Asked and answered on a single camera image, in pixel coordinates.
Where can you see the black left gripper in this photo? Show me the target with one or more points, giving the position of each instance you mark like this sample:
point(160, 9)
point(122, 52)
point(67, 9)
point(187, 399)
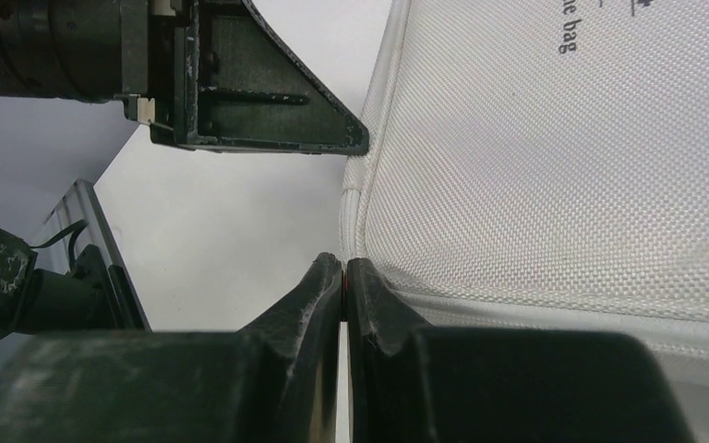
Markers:
point(83, 51)

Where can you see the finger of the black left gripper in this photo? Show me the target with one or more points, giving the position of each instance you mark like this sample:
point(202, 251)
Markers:
point(222, 80)

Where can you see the grey storage box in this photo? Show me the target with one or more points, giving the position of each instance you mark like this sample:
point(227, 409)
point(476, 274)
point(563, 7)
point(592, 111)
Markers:
point(544, 164)

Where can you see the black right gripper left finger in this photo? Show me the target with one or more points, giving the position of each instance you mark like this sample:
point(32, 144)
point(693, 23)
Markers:
point(274, 380)

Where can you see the left side frame rail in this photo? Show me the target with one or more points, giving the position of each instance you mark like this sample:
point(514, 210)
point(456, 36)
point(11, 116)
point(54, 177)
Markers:
point(76, 239)

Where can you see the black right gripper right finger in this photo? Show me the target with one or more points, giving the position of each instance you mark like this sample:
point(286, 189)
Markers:
point(412, 381)

